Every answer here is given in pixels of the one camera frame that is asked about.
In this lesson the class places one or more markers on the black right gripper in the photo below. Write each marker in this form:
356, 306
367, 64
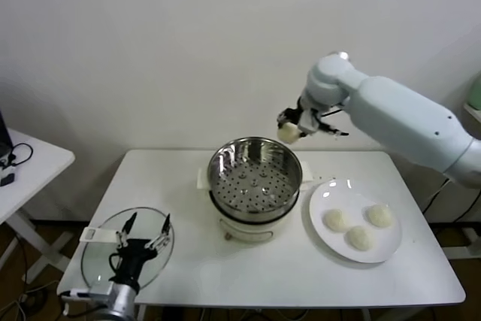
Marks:
299, 108

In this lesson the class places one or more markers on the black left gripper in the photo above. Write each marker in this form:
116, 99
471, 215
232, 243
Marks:
131, 261

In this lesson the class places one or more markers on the white steamed baozi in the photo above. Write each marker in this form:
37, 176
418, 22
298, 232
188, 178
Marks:
379, 215
337, 219
360, 238
287, 134

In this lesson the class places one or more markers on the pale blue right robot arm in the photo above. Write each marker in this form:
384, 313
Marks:
394, 110

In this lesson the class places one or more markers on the steel perforated steamer basket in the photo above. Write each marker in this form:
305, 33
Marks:
255, 185

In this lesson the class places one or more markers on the white round plate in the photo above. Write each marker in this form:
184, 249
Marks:
327, 200

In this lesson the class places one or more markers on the white electric cooker base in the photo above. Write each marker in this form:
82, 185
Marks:
248, 229

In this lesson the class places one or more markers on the white side table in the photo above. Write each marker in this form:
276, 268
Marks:
37, 163

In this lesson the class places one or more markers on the small black device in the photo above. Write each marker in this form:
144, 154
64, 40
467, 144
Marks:
7, 179

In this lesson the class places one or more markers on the black monitor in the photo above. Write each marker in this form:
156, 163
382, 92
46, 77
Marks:
3, 137

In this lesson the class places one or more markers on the white shelf board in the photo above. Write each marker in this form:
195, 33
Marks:
474, 112

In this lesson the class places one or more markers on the pale green object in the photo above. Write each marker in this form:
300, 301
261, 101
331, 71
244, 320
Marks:
477, 91

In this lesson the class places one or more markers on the white rack base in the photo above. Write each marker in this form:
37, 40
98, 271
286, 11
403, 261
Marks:
462, 252

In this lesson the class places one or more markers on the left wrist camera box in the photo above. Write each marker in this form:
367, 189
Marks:
100, 292

